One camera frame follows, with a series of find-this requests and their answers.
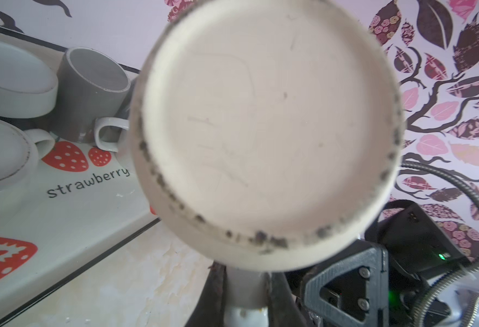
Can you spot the right metal flexible conduit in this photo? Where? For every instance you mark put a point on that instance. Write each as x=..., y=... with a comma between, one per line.
x=466, y=240

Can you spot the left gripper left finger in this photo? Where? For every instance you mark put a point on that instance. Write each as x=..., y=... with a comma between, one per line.
x=209, y=311

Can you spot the small white mug back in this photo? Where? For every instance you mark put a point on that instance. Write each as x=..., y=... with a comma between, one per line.
x=28, y=86

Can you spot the tall grey mug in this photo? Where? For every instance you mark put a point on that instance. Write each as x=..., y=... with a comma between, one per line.
x=91, y=86

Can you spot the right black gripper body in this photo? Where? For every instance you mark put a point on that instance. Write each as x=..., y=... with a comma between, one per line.
x=375, y=281

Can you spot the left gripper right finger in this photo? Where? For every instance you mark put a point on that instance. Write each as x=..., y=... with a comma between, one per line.
x=282, y=308

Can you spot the cream mug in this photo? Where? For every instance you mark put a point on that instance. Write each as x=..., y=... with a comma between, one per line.
x=266, y=135

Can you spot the white strawberry tray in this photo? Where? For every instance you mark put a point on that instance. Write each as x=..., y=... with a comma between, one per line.
x=81, y=202

